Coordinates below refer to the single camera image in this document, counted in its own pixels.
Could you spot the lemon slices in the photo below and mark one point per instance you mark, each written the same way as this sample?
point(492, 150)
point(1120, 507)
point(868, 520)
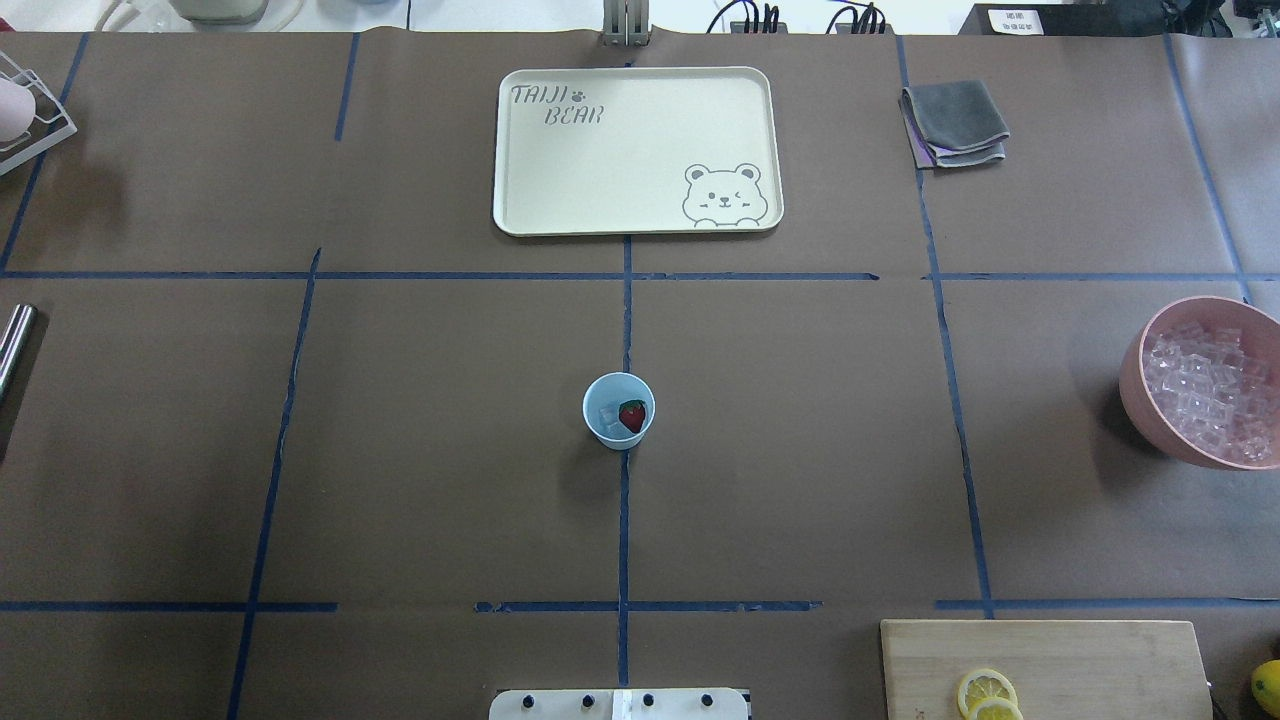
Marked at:
point(985, 693)

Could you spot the pink bowl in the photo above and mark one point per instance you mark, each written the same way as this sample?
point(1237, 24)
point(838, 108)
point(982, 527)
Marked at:
point(1260, 337)

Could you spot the pink cup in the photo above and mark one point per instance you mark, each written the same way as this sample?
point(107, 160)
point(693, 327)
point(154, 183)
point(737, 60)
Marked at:
point(17, 110)

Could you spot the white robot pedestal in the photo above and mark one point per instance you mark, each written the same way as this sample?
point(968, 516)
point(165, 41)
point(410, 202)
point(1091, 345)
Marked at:
point(622, 703)

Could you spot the ice cube in cup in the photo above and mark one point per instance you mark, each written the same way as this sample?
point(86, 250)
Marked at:
point(609, 418)

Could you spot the grey folded cloth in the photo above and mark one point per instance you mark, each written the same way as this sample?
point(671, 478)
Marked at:
point(953, 125)

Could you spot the steel muddler black tip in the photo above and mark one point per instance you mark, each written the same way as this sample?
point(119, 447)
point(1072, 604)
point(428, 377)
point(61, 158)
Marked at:
point(14, 339)

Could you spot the yellow lemon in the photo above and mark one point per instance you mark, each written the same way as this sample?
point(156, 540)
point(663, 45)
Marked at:
point(1265, 687)

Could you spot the light blue cup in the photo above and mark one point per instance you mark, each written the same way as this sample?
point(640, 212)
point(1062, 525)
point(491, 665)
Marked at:
point(614, 388)

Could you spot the aluminium frame post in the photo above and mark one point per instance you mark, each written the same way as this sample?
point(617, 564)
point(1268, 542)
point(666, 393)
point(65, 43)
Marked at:
point(626, 23)

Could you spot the red strawberry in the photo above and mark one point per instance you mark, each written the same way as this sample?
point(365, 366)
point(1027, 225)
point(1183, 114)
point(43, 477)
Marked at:
point(632, 415)

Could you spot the bamboo cutting board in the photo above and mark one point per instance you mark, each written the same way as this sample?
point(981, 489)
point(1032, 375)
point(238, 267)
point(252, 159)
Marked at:
point(1060, 669)

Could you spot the cream bear tray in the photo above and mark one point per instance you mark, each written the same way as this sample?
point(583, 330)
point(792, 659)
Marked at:
point(636, 150)

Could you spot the white cup rack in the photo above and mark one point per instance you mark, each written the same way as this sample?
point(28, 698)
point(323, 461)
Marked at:
point(52, 123)

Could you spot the pile of ice cubes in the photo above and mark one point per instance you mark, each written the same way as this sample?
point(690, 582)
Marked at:
point(1215, 394)

